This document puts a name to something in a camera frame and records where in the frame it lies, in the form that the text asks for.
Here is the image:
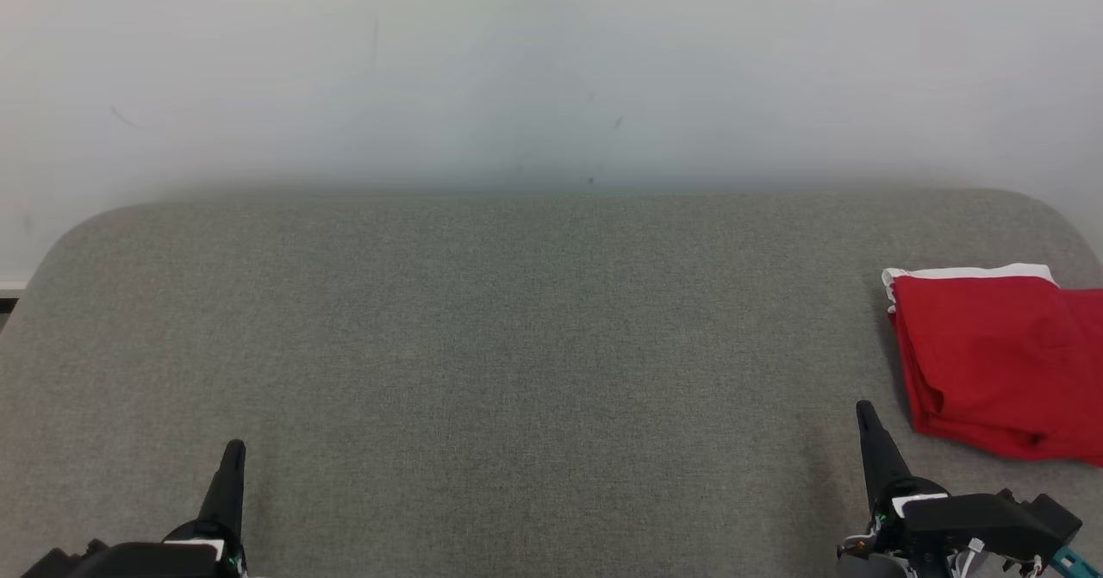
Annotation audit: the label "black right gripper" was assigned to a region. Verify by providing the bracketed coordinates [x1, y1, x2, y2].
[855, 401, 1036, 578]

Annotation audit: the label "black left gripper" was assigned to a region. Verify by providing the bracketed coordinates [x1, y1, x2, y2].
[86, 440, 252, 578]

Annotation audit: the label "red shorts with white band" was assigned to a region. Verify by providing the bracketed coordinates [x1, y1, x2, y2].
[888, 275, 1103, 467]

